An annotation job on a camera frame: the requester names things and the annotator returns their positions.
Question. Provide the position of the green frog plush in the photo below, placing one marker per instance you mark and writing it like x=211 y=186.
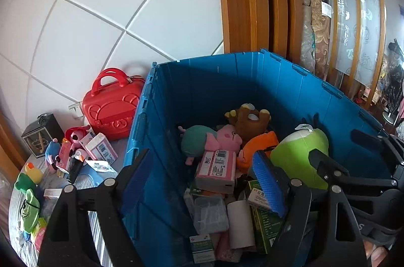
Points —
x=24 y=183

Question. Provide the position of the orange plush toy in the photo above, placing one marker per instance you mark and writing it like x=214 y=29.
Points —
x=265 y=142

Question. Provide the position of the long white orange box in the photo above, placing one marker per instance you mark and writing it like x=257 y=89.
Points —
x=52 y=193

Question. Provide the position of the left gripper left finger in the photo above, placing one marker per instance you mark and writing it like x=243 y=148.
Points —
x=131 y=181

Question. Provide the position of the brown teddy bear plush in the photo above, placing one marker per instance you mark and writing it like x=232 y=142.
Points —
x=248 y=121

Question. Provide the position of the pink wet wipes pack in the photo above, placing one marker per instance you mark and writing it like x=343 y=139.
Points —
x=37 y=237

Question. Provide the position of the rolled patterned carpet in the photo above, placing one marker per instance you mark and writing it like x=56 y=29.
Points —
x=315 y=45

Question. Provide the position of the white duck plush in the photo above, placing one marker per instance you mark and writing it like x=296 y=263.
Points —
x=81 y=155

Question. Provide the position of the green medicine box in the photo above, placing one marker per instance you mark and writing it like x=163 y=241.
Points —
x=266 y=223

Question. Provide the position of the clear plastic box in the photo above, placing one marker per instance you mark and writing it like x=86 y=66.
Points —
x=210 y=215

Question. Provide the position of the red plastic toy suitcase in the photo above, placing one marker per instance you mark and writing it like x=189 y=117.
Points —
x=111 y=103

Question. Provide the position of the black gift bag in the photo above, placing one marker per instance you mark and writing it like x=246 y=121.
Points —
x=40 y=133

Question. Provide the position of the blue striped bed sheet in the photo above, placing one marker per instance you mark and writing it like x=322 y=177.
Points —
x=73 y=233

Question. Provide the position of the white pink medicine box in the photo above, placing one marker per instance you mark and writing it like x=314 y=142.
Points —
x=216 y=172

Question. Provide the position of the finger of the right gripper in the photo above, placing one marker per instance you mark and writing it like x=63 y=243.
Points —
x=326 y=167
x=367 y=141

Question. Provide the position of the blue elephant plush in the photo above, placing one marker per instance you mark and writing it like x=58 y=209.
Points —
x=50 y=155

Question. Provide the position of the small green white box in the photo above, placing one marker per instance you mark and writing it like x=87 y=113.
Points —
x=202 y=249

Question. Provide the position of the red hat pink plush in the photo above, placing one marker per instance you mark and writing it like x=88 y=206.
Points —
x=75 y=134

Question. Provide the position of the white wall switch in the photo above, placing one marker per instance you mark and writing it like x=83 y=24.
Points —
x=76 y=110

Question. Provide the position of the blue plastic fan paddle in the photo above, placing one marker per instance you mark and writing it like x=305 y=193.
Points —
x=96 y=177

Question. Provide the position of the white blue wipes pack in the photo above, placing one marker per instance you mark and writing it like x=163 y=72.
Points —
x=100 y=166

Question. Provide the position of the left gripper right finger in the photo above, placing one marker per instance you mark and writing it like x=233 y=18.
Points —
x=273 y=182

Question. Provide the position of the pink pig plush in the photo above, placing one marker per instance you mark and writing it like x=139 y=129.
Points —
x=199 y=138

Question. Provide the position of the white tall box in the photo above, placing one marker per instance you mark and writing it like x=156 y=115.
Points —
x=86 y=139

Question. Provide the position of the person right hand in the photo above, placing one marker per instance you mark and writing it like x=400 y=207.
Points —
x=374 y=254

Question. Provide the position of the white paper roll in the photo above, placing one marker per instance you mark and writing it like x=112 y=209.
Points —
x=241 y=234

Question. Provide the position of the yellow duck plush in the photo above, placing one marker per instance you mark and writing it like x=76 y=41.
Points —
x=34 y=173

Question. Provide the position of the lime green plush toy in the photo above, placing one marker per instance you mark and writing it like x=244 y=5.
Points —
x=292 y=155

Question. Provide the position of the pink tissue pack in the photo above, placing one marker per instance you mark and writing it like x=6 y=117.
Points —
x=99 y=148

